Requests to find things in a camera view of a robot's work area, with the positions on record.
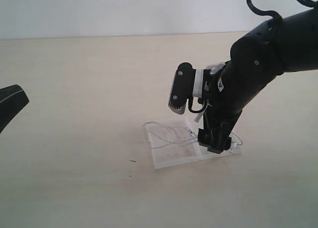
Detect white wired earphones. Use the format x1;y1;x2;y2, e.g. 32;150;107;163
141;121;243;152

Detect clear plastic storage case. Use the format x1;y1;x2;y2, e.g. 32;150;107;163
142;114;243;169

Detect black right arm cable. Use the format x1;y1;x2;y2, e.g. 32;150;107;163
245;0;318;22

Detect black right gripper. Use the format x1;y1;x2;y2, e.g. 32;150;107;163
198;71;243;154

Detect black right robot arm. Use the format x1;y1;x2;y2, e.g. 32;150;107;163
198;9;318;154

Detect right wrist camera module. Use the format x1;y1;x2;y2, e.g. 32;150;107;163
168;62;212;115

